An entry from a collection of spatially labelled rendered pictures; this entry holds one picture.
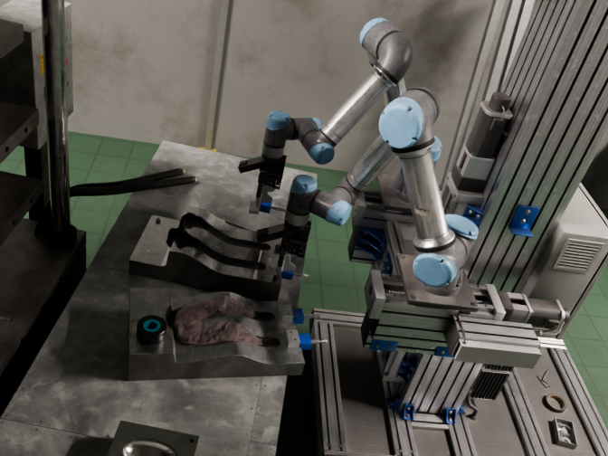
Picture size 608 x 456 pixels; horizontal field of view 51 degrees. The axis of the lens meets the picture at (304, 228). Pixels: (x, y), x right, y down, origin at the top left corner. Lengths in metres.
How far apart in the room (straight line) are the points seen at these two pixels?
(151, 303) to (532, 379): 1.89
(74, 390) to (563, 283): 1.57
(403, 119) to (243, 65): 2.60
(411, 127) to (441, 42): 2.61
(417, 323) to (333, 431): 0.69
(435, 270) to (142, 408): 0.87
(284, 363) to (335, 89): 2.63
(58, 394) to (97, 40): 2.76
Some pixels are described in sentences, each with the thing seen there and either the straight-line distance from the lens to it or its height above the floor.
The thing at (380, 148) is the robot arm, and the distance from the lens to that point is 1.87.
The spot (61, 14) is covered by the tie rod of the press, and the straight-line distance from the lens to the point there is 1.93.
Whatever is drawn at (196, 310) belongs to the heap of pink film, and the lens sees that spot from 1.94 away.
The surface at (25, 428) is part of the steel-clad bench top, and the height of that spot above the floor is 0.80.
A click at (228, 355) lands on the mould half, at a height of 0.90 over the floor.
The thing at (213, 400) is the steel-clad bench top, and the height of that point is 0.80.
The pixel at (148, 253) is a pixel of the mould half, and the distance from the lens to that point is 2.17.
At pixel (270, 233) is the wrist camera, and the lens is 2.02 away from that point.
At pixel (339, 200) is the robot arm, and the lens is 1.90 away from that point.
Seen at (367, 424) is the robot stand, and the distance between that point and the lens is 2.67.
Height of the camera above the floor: 2.26
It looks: 36 degrees down
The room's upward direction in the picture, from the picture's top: 14 degrees clockwise
